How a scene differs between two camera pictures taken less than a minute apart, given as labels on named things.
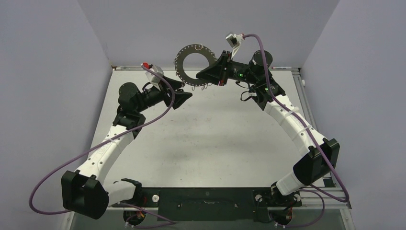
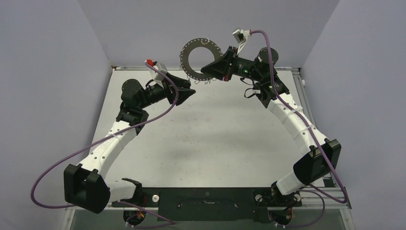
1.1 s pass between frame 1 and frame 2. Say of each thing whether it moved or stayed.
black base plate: stayed
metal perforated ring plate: moved
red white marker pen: stayed
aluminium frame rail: stayed
